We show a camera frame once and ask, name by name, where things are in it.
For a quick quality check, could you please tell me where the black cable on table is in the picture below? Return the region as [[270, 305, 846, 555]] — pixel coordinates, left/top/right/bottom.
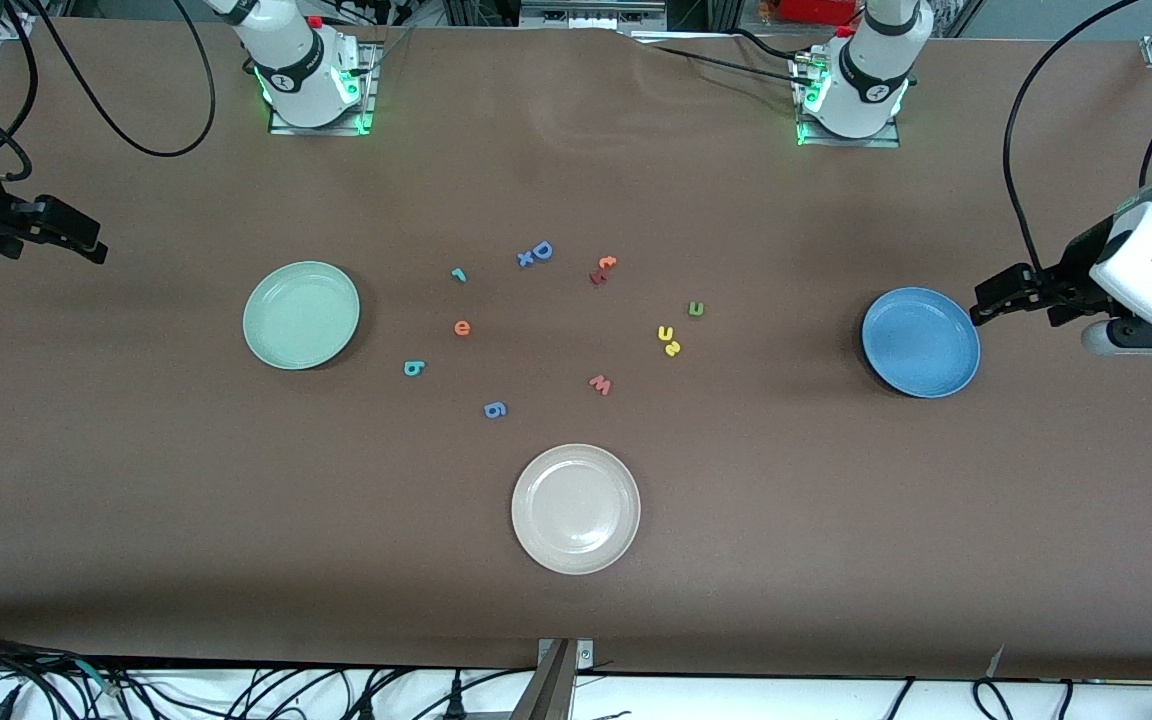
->
[[651, 44, 805, 79], [731, 28, 802, 59]]

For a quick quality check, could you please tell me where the red box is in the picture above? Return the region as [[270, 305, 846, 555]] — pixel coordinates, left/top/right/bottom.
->
[[779, 0, 859, 27]]

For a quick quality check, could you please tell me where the metal equipment rack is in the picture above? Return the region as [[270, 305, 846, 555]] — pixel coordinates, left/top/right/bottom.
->
[[441, 0, 742, 33]]

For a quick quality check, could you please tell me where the blue plate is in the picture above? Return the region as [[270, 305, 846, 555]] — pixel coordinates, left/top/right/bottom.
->
[[861, 287, 982, 400]]

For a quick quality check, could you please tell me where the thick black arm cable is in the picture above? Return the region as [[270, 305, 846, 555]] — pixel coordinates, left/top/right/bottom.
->
[[1003, 0, 1142, 273], [31, 0, 218, 158]]

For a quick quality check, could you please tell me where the beige plate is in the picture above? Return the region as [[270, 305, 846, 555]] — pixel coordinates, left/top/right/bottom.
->
[[511, 444, 642, 576]]

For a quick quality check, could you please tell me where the teal floor cable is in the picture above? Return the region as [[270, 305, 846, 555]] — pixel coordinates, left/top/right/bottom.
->
[[74, 658, 127, 693]]

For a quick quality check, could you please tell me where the pale green plate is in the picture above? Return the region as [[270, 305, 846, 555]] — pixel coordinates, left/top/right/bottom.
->
[[242, 261, 361, 372]]

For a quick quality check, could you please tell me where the metal table edge bracket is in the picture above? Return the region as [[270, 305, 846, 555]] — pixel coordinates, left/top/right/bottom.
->
[[509, 638, 595, 720]]

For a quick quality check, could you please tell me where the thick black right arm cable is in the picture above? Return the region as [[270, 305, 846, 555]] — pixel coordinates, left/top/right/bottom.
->
[[31, 0, 218, 158]]

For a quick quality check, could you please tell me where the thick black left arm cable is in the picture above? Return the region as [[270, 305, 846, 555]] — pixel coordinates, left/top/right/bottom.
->
[[1003, 0, 1142, 273]]

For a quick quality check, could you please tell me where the brown table cover sheet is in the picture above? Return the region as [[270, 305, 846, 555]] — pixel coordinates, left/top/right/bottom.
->
[[0, 15, 1152, 683]]

